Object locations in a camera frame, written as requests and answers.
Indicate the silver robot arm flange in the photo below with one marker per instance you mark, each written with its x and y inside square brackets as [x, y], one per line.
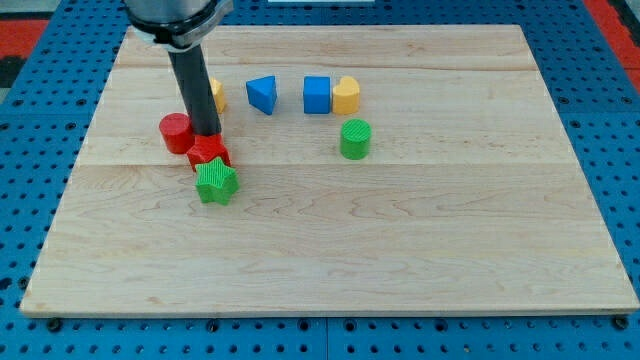
[176, 25]

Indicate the green cylinder block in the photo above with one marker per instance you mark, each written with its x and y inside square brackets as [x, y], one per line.
[355, 137]

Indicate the wooden board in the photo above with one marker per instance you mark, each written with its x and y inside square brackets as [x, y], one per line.
[471, 201]

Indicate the yellow heart block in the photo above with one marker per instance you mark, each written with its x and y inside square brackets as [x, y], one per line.
[346, 96]

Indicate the blue cube block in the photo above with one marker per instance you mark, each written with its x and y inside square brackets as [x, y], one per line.
[316, 95]

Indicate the green star block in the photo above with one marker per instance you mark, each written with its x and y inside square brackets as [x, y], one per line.
[216, 181]

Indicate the blue triangle block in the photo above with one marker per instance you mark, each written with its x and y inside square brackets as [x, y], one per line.
[262, 93]

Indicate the red star block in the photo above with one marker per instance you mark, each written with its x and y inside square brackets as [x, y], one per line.
[207, 148]

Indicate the yellow block behind rod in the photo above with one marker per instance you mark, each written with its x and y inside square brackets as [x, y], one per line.
[219, 95]

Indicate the red cylinder block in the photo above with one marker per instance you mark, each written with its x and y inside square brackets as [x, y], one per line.
[177, 133]

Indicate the black cylindrical pointer rod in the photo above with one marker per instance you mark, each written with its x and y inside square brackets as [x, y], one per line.
[191, 74]

